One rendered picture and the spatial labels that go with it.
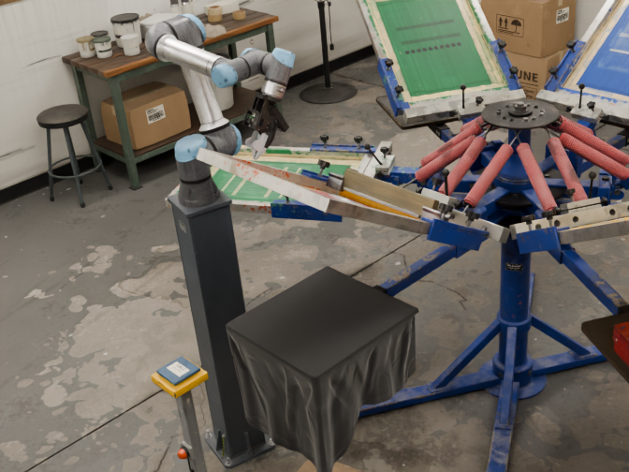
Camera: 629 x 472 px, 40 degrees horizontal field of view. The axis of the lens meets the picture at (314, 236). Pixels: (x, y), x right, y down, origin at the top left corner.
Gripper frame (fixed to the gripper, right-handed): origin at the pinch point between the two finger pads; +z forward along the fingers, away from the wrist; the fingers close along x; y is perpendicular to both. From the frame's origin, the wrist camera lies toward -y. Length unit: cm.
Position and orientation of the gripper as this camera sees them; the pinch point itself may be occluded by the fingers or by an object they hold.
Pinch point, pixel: (256, 155)
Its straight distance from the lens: 290.0
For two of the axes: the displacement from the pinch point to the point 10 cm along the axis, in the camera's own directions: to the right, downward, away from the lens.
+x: 6.9, 3.0, -6.6
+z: -3.1, 9.4, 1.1
